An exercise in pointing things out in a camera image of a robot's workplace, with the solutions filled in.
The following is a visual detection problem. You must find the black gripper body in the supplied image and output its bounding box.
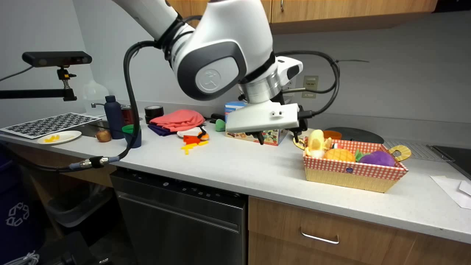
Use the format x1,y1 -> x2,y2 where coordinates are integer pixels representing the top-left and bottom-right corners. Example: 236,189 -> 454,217
242,127 -> 288,145

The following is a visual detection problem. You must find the white drawer wooden front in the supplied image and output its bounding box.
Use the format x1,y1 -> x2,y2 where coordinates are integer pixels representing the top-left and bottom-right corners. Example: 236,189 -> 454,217
247,195 -> 417,265

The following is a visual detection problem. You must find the purple toy fruit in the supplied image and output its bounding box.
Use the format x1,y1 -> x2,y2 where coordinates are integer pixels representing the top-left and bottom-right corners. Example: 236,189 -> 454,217
358,148 -> 398,167

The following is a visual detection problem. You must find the red checkered tan basket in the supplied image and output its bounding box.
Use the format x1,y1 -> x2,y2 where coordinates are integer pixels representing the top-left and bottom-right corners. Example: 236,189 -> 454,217
300,138 -> 409,194

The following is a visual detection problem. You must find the white bowl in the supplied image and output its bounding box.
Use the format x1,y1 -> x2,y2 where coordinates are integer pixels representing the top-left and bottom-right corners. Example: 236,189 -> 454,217
291,129 -> 311,148

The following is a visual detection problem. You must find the yellow toy banana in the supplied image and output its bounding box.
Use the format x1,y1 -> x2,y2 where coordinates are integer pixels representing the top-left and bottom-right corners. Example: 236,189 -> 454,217
292,127 -> 335,158

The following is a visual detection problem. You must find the yellow toy fry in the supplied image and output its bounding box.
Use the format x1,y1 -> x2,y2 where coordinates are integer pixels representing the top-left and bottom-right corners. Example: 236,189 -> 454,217
180,141 -> 210,155

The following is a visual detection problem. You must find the red toy fries container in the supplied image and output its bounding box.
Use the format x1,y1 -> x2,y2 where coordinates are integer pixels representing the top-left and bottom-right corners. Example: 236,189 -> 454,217
180,133 -> 210,147

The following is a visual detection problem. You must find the white toy plate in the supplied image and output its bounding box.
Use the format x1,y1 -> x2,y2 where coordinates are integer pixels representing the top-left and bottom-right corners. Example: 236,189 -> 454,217
174,125 -> 208,139

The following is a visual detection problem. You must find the red plate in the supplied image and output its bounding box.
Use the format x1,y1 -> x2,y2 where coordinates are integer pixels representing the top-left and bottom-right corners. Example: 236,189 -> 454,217
147,107 -> 205,133

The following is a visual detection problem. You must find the orange toy fruit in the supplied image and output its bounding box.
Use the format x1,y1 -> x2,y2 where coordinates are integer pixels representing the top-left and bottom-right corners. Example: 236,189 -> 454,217
322,147 -> 357,163

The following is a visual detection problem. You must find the dark blue cloth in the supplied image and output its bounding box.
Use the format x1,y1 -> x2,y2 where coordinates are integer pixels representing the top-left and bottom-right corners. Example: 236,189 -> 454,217
147,122 -> 177,138

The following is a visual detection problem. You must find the black pan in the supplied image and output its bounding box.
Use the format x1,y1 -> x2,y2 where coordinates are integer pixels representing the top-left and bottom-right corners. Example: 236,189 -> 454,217
335,125 -> 386,145

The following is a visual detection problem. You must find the black tape roll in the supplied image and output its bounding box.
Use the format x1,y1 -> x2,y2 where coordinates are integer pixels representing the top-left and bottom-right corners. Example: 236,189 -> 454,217
144,104 -> 164,125

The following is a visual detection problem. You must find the dark steel dishwasher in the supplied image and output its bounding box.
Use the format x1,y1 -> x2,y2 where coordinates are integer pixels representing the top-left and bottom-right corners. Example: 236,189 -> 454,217
108,167 -> 248,265

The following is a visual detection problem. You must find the wooden lower cabinet door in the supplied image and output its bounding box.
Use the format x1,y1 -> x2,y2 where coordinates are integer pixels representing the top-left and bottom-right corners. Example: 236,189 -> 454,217
247,231 -> 409,265

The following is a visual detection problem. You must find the red can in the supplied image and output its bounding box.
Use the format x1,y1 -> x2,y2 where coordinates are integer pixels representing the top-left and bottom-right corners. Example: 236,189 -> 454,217
120,105 -> 136,126

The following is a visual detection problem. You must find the blue bottle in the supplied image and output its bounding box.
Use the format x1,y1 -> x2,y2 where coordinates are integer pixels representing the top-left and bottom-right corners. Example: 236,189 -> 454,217
102,94 -> 124,139

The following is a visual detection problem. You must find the wooden upper cabinet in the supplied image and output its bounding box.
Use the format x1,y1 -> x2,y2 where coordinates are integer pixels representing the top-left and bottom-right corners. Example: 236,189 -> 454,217
166,0 -> 438,35

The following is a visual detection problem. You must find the wooden cabinet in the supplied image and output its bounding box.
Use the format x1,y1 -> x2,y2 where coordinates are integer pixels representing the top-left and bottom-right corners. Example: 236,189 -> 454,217
166,0 -> 438,35
413,232 -> 471,265

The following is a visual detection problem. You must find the brown ball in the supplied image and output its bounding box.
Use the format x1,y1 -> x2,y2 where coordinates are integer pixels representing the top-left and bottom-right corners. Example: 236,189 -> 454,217
95,127 -> 113,144

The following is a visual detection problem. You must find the grey plastic bin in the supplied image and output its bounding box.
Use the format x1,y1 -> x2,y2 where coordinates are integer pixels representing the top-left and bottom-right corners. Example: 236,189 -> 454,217
42,182 -> 117,231

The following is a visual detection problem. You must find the black cooktop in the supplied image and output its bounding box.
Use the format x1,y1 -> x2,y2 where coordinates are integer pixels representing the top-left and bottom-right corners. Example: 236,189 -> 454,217
425,144 -> 471,180

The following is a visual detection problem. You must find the white paper sheet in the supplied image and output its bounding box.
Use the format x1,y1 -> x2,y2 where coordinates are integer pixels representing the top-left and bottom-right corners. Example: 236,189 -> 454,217
429,173 -> 471,210

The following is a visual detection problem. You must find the grey grid rack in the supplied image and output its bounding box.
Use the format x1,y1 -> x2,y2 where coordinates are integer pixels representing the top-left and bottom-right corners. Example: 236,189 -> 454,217
0,111 -> 102,141

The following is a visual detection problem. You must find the wooden cabinet front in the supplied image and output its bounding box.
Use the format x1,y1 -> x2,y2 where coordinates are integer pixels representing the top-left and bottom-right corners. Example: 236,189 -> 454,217
413,232 -> 471,265

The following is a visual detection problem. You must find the blue recycling bin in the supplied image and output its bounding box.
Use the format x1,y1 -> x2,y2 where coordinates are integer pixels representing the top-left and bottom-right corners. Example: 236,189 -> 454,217
0,144 -> 48,265

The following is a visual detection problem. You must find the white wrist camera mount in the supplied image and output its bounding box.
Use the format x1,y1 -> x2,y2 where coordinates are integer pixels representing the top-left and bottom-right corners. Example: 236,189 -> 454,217
223,100 -> 301,133

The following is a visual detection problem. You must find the beige wall switch plate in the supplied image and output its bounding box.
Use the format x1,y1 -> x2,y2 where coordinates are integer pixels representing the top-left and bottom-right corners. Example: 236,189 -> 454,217
301,73 -> 319,100

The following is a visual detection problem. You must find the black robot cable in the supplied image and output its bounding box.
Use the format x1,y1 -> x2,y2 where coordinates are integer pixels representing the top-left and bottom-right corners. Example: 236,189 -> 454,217
63,39 -> 342,172

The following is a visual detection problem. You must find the yellow toy pineapple ring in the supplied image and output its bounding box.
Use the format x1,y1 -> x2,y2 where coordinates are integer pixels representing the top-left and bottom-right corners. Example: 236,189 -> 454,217
388,142 -> 413,163

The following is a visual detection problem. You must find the black depth camera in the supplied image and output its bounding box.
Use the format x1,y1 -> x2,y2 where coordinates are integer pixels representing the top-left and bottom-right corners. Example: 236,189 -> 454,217
20,49 -> 94,69

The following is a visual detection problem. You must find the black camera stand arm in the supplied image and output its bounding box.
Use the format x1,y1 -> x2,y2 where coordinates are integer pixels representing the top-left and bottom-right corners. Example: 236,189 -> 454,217
0,66 -> 79,102

